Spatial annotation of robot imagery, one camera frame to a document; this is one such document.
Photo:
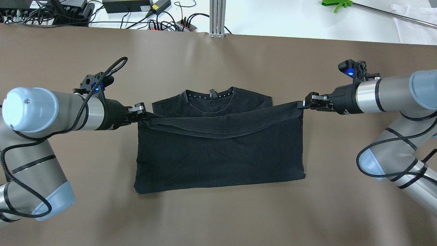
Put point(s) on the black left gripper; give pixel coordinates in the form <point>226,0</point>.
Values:
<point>114,114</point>

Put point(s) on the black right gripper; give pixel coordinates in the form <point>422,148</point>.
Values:
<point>344,98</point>

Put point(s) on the black printed t-shirt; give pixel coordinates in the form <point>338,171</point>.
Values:
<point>230,138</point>

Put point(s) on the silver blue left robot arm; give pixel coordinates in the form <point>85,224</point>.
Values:
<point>36,185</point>

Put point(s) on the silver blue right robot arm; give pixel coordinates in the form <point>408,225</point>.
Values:
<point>391,155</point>

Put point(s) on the grey orange USB hub left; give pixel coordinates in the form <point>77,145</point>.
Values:
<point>153,25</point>

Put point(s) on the grey orange usb hub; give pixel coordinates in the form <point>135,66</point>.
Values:
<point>184,26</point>
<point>153,25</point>

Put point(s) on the grey orange USB hub right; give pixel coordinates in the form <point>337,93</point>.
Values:
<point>184,26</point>

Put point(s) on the black power adapter brick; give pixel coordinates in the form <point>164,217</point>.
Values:
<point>125,6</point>

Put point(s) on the white cloth on floor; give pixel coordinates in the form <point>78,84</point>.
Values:
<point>410,33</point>

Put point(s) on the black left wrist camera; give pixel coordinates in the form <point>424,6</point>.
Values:
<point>90,80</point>

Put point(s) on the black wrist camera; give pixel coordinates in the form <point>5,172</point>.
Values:
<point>90,80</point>
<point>357,70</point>

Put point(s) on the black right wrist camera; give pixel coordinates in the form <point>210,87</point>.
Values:
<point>357,70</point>

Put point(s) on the green handled metal rod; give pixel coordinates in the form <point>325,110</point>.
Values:
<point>347,3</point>

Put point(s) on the aluminium frame post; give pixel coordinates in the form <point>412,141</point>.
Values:
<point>217,18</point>

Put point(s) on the black network switch box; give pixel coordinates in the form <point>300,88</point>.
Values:
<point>50,12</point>

